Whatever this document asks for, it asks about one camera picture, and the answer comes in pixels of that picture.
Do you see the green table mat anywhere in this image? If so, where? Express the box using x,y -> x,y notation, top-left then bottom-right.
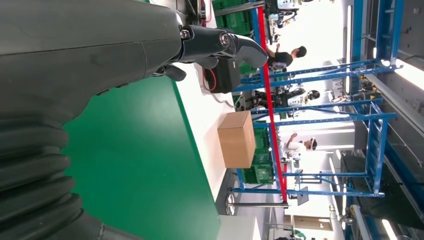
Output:
62,74 -> 222,240

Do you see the white table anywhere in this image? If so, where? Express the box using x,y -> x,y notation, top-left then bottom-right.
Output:
216,215 -> 263,240
149,0 -> 259,203

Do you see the black carrying case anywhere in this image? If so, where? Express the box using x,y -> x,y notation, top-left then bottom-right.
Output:
202,56 -> 242,95

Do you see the brown cardboard box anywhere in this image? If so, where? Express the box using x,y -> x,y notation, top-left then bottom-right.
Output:
217,110 -> 257,170

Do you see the red barrier belt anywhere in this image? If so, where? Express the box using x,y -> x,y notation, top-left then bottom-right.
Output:
256,5 -> 288,204

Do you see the person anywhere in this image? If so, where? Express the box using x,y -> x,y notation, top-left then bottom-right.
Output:
279,132 -> 319,160
265,45 -> 308,72

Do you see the white and black humanoid robot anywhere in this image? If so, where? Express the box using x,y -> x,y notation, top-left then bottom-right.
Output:
264,0 -> 302,46
253,86 -> 322,112

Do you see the blue metal rack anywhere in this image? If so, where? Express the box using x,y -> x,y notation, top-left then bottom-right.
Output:
230,97 -> 398,200
231,0 -> 405,94

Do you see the long ceiling light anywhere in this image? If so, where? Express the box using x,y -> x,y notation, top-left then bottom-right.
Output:
380,58 -> 424,91
381,218 -> 398,240

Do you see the red cable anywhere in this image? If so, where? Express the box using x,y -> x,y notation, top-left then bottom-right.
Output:
198,0 -> 218,93

